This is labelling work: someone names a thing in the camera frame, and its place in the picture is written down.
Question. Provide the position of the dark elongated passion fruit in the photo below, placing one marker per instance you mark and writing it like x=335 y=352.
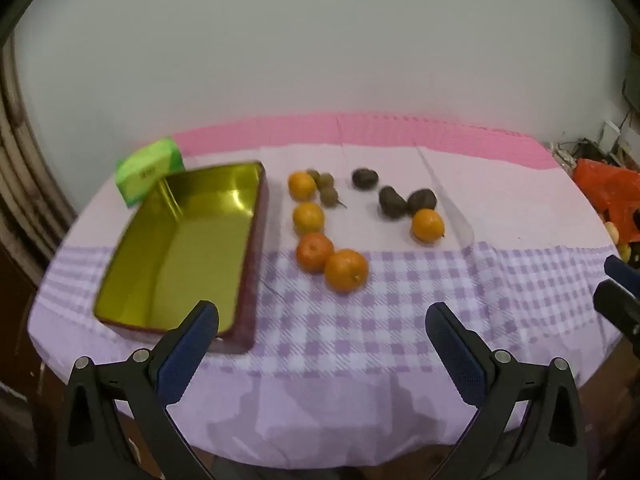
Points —
x=391 y=202

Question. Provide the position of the small yellow object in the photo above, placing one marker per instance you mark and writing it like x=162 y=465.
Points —
x=612 y=232

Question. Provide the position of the dark wrinkled passion fruit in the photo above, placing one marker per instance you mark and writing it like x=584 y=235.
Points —
x=422 y=201

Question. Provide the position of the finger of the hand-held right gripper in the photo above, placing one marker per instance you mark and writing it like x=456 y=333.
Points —
x=620 y=307
x=622 y=272

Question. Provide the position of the green tissue pack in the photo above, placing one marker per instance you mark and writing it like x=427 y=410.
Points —
x=145 y=170

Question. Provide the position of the small brown longan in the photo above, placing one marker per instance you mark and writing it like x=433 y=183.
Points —
x=326 y=180
x=313 y=175
x=329 y=195

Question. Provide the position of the golden rectangular tin tray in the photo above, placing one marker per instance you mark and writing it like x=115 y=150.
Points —
x=200 y=240

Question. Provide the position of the orange plastic bag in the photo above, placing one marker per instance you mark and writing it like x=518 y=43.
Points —
x=607 y=190

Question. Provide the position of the pink foam mat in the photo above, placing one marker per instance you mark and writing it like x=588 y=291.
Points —
x=375 y=130

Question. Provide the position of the small white box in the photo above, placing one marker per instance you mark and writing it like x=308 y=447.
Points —
x=610 y=135

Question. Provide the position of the brown wooden door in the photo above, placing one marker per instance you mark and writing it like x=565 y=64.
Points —
x=15 y=340

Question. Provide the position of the beige patterned curtain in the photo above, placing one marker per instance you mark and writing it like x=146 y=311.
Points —
x=20 y=160

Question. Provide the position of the dark round passion fruit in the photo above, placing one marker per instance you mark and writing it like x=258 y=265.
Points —
x=364 y=178

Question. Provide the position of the orange mandarin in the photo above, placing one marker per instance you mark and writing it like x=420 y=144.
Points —
x=314 y=252
x=308 y=218
x=427 y=225
x=346 y=271
x=302 y=185

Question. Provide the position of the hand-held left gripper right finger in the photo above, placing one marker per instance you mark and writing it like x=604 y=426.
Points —
x=457 y=355

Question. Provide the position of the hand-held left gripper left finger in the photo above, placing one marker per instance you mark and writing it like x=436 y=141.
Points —
x=187 y=355

